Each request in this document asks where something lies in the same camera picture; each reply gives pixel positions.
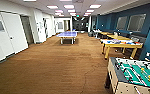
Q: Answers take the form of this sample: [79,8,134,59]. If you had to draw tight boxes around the white open door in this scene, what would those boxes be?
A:
[42,16,54,38]

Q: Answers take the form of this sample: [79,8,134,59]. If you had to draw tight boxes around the foosball gaming table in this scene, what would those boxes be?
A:
[104,56,150,94]

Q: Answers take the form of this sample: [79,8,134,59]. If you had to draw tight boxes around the blue ping-pong table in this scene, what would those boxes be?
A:
[55,30,79,45]

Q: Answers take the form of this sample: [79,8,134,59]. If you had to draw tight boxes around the dark glass entrance doors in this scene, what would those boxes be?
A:
[72,16,90,33]

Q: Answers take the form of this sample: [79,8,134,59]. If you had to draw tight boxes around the white door glass pane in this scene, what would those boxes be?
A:
[55,19,66,34]

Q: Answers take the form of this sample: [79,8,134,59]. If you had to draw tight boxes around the small white table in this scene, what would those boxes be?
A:
[92,29,104,38]

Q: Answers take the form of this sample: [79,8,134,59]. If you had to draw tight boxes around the long wooden table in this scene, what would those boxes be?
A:
[106,34,134,43]
[100,31,117,37]

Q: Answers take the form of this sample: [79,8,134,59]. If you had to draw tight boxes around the ceiling light panel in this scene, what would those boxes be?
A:
[85,9,95,13]
[66,9,76,13]
[89,3,102,9]
[54,9,64,14]
[63,4,75,10]
[46,4,59,10]

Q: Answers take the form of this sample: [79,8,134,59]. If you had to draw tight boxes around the yellow air hockey table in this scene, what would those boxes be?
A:
[100,38,144,60]

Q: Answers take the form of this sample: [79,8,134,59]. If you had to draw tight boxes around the grey recessed doorway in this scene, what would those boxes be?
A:
[20,15,35,46]

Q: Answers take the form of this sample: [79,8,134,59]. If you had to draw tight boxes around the white double door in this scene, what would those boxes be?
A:
[0,11,29,54]

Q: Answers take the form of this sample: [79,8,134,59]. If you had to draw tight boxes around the large interior glass window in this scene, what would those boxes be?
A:
[127,13,147,33]

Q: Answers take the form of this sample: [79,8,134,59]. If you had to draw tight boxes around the white pillar outlet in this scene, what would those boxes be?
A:
[145,51,150,57]

